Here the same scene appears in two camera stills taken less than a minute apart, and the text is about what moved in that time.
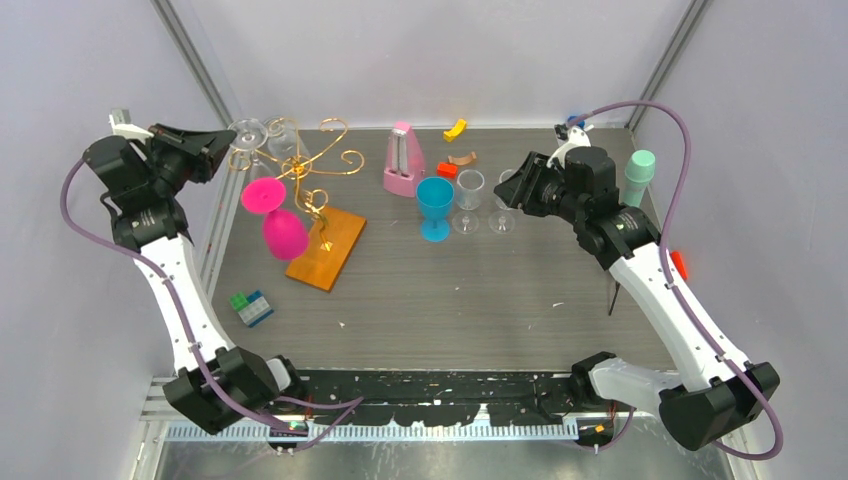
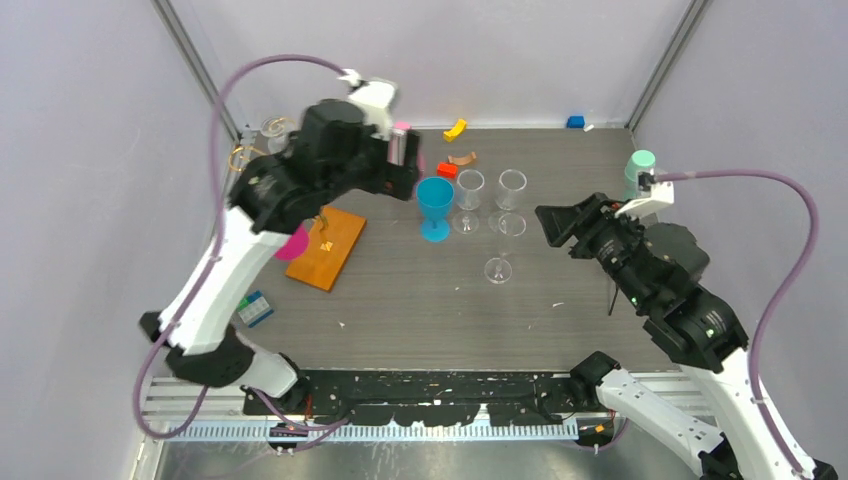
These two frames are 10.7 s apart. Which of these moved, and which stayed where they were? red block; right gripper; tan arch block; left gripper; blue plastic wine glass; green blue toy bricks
Moved: right gripper; left gripper
Stayed: red block; tan arch block; green blue toy bricks; blue plastic wine glass
